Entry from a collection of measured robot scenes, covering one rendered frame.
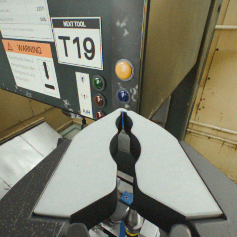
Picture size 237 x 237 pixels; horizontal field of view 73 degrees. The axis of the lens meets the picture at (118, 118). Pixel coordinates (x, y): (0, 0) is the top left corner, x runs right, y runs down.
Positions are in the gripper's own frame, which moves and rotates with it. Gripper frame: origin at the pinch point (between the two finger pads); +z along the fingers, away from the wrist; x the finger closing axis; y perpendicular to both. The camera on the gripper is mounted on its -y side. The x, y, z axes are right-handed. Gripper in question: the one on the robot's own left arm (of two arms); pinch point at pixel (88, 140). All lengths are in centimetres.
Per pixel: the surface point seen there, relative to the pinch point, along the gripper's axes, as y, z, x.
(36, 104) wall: 24, 39, -100
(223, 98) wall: -1, 81, 51
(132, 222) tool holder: 6.3, -18.1, 31.5
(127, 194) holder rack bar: 7.7, -9.8, 25.6
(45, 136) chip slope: 52, 30, -86
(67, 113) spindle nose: -18.0, -8.7, 0.3
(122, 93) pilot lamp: -36, -22, 29
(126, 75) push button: -39, -22, 30
